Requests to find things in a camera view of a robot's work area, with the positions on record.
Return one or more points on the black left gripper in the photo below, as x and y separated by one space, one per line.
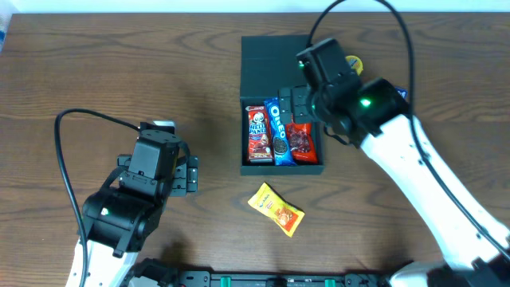
190 175

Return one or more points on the yellow orange snack packet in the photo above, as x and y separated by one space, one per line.
273 206

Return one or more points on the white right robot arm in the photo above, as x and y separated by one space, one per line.
377 120

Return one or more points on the blue Eclipse mint box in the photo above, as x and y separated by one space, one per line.
402 92

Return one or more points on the yellow round candy container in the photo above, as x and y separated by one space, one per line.
355 63

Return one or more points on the red Hello Panda box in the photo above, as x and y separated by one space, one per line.
259 144

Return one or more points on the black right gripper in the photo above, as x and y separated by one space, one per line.
295 106

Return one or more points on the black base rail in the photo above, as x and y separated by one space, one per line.
210 278

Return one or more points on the blue Oreo cookie pack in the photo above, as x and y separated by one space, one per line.
280 144

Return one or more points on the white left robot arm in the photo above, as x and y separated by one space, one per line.
120 216

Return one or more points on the red Hacks candy bag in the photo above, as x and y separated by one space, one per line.
301 144

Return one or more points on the black gift box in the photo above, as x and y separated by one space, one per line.
268 64

